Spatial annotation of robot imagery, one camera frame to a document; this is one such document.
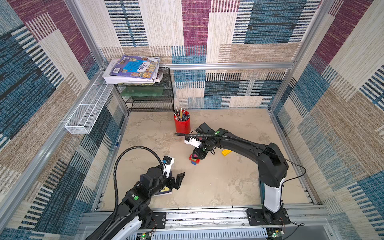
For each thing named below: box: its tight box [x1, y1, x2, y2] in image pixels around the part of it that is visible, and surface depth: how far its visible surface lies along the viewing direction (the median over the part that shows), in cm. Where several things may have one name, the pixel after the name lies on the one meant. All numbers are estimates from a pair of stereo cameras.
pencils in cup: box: [174, 107, 190, 122], surface depth 101 cm
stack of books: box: [102, 55, 164, 84], surface depth 81 cm
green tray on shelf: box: [120, 86, 164, 97], surface depth 101 cm
